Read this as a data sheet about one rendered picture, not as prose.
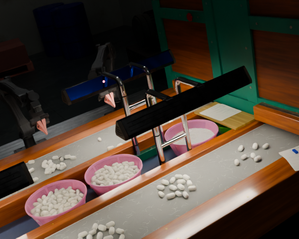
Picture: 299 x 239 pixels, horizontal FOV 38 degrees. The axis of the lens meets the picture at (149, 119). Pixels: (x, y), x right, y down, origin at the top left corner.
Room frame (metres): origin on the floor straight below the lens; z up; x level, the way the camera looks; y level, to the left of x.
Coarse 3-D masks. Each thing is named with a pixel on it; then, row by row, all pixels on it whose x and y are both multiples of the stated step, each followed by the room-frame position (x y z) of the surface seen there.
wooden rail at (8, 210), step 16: (192, 112) 2.14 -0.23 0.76; (176, 128) 2.03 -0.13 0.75; (128, 144) 1.94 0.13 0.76; (144, 144) 1.94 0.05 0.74; (96, 160) 1.84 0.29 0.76; (64, 176) 1.76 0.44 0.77; (80, 176) 1.78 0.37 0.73; (32, 192) 1.68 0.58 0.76; (0, 208) 1.62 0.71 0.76; (16, 208) 1.64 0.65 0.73; (0, 224) 1.60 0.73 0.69
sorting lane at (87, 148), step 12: (96, 132) 2.21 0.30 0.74; (108, 132) 2.18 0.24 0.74; (144, 132) 2.08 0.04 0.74; (72, 144) 2.13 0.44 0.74; (84, 144) 2.10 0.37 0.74; (96, 144) 2.07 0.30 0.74; (108, 144) 2.04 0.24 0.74; (48, 156) 2.05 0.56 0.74; (84, 156) 1.96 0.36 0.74; (36, 168) 1.95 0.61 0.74
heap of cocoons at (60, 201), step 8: (56, 192) 1.67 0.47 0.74; (64, 192) 1.66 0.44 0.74; (72, 192) 1.65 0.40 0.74; (80, 192) 1.64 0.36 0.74; (40, 200) 1.63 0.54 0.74; (48, 200) 1.62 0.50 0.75; (56, 200) 1.61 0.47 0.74; (64, 200) 1.59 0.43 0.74; (72, 200) 1.59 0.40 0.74; (80, 200) 1.57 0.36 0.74; (40, 208) 1.59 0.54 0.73; (48, 208) 1.56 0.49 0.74; (56, 208) 1.56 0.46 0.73; (64, 208) 1.53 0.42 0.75; (40, 216) 1.54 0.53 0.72
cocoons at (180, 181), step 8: (256, 144) 1.67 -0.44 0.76; (264, 144) 1.66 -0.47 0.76; (256, 160) 1.55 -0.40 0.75; (176, 176) 1.56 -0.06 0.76; (184, 176) 1.55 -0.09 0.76; (192, 184) 1.49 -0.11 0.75; (160, 192) 1.47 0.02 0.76; (176, 192) 1.45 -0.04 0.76; (184, 192) 1.43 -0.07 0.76; (96, 224) 1.36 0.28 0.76; (112, 224) 1.34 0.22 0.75; (112, 232) 1.29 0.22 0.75; (120, 232) 1.28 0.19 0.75
